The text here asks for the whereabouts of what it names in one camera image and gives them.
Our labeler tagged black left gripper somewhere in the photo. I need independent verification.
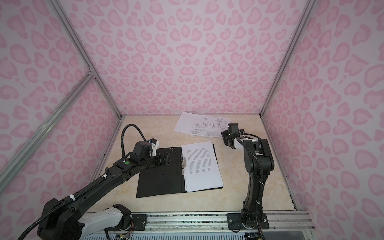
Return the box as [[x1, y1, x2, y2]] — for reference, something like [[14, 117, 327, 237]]
[[140, 151, 175, 170]]

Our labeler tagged orange and black folder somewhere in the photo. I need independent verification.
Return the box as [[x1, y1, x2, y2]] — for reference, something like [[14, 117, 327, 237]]
[[135, 143, 224, 199]]

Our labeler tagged technical drawing paper sheet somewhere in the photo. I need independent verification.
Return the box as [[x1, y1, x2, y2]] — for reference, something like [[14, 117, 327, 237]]
[[191, 115, 231, 138]]

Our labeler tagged text paper sheet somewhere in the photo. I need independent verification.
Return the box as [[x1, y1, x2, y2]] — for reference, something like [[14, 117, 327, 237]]
[[181, 142, 223, 192]]

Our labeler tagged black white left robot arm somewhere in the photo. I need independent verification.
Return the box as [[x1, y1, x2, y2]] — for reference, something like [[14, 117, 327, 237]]
[[32, 139, 180, 240]]

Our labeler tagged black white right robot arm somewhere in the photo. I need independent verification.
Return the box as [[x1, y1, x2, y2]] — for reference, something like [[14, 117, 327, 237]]
[[221, 130, 275, 228]]

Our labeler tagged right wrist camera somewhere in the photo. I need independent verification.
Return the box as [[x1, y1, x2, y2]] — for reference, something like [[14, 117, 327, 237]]
[[228, 123, 241, 138]]

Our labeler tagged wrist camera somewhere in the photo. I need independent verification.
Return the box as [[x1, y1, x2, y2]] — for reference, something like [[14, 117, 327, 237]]
[[228, 123, 241, 138], [148, 139, 160, 157]]

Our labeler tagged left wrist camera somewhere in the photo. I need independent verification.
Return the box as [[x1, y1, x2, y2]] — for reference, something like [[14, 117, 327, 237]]
[[148, 139, 160, 157]]

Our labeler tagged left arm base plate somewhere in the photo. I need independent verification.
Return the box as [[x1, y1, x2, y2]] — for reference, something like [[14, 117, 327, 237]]
[[104, 214, 148, 232]]

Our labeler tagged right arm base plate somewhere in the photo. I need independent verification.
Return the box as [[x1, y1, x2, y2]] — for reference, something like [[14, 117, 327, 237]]
[[226, 213, 270, 232]]

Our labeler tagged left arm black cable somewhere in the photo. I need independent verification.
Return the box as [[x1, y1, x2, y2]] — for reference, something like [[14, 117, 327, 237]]
[[17, 123, 148, 240]]

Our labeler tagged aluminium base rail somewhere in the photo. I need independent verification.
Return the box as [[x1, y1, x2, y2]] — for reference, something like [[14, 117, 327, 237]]
[[55, 210, 319, 240]]

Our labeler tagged aluminium corner frame post right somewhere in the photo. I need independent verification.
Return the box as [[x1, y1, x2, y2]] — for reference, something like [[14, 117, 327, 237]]
[[260, 0, 319, 119]]

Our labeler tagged aluminium corner frame post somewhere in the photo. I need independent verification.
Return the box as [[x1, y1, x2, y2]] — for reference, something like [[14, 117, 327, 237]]
[[47, 0, 123, 120], [260, 0, 319, 119]]

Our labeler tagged diagonal aluminium frame bar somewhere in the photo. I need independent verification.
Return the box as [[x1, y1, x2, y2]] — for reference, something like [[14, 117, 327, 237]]
[[1, 71, 95, 193]]

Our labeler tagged aluminium corner frame post left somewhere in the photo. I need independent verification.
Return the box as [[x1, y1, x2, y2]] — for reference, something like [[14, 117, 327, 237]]
[[47, 0, 123, 120]]

